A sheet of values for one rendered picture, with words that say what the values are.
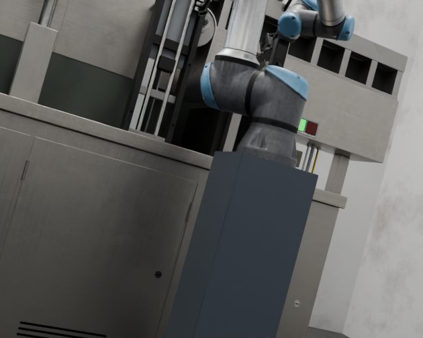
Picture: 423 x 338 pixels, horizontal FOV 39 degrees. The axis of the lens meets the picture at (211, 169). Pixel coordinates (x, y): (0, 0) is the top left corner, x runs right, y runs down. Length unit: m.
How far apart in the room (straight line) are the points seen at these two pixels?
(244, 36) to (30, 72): 0.79
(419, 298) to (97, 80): 2.87
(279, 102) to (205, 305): 0.50
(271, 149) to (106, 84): 1.07
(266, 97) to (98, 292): 0.75
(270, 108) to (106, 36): 1.06
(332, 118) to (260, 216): 1.41
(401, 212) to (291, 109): 3.38
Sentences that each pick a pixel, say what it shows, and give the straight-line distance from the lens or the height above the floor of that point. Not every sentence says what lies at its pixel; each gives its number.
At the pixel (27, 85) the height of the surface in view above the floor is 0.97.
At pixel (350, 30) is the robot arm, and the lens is 1.85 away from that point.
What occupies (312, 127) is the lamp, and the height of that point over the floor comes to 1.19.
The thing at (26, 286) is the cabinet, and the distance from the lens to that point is 1.75.
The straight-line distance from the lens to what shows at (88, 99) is 2.33.
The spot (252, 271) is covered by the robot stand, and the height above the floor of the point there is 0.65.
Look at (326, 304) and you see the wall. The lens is 4.96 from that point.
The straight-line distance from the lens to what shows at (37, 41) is 2.05.
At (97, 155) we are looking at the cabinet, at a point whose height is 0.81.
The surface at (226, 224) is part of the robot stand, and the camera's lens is 1.36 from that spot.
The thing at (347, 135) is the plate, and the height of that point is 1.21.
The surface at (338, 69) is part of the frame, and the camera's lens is 2.78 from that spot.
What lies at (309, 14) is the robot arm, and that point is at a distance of 1.88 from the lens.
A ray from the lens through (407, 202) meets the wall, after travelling 4.73.
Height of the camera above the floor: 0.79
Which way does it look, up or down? 2 degrees up
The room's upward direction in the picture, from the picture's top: 15 degrees clockwise
